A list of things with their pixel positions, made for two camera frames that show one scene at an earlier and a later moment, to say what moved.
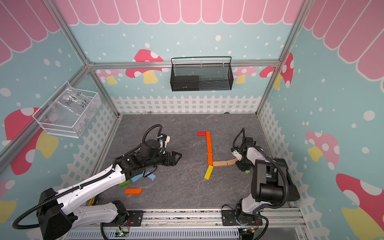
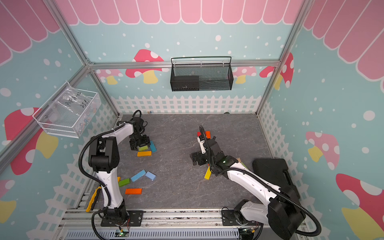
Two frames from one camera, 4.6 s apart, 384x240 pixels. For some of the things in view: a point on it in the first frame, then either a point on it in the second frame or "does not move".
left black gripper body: [162, 159] to [137, 139]
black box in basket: [184, 83] does not move
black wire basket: [198, 73] does not move
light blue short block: [152, 176] does not move
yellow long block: [209, 172] does not move
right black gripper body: [243, 164] to [202, 158]
